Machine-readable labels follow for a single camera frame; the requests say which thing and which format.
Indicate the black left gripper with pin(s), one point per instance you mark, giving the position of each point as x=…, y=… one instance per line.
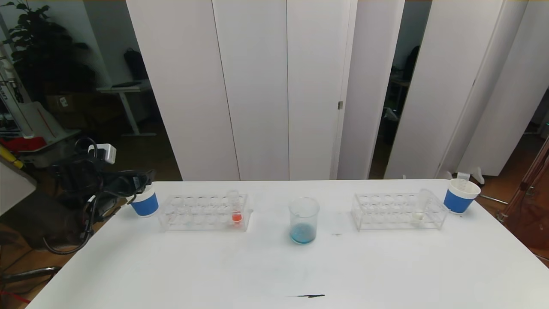
x=136, y=182

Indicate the test tube with red pigment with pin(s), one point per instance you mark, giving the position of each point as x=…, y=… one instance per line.
x=236, y=217
x=463, y=177

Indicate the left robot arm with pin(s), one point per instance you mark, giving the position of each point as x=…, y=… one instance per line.
x=43, y=219

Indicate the clear acrylic test tube rack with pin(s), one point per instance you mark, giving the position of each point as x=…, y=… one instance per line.
x=394, y=214
x=206, y=214

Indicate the clear glass beaker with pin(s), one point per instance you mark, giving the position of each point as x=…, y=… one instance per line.
x=303, y=234

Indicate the test tube pale yellow pigment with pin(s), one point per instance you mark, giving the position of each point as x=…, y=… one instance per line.
x=417, y=218

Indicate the white paper cup blue sleeve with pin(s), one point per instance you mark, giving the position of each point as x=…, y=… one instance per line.
x=146, y=205
x=457, y=201

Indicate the white desk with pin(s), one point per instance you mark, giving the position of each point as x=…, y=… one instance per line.
x=128, y=88

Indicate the white machine base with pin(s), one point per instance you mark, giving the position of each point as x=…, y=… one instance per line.
x=47, y=137

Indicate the black backpack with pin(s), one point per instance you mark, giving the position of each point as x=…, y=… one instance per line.
x=135, y=63

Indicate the brown cardboard box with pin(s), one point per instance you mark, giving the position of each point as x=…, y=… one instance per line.
x=63, y=102

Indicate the yellow tool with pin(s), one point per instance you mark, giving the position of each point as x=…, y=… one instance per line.
x=13, y=160

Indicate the grey metal leg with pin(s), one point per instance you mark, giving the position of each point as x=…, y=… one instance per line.
x=34, y=273

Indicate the dark green potted plant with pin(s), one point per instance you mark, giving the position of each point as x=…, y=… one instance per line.
x=43, y=47

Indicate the white pole with lettering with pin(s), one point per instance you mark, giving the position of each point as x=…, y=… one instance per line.
x=10, y=81

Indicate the thin metal rod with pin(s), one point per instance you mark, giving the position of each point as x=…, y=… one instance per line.
x=493, y=200

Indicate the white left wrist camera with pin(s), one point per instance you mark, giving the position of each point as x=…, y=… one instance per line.
x=105, y=153

